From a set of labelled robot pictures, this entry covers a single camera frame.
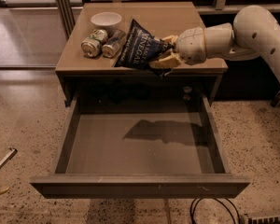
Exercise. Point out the grey cabinet counter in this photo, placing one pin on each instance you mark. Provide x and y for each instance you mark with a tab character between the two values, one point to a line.
161	19

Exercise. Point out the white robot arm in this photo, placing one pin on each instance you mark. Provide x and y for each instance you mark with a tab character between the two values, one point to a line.
254	33

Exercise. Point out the dark soda can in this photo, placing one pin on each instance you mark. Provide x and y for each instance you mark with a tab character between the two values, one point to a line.
114	44

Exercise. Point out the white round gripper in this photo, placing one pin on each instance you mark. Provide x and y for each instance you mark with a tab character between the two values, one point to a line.
190	45

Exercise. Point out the white bowl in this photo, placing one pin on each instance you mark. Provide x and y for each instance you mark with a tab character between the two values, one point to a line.
108	21

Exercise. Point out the green soda can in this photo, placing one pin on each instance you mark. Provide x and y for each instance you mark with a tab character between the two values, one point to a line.
92	45

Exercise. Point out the blue Kettle chip bag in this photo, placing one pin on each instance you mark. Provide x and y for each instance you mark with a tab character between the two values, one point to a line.
142	47

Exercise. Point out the metal chair leg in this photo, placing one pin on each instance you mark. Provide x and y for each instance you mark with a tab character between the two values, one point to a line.
12	152

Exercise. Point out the metal window frame post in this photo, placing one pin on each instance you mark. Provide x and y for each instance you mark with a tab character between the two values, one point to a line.
66	15

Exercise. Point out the grey power strip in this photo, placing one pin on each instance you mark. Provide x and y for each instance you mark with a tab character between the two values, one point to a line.
258	219

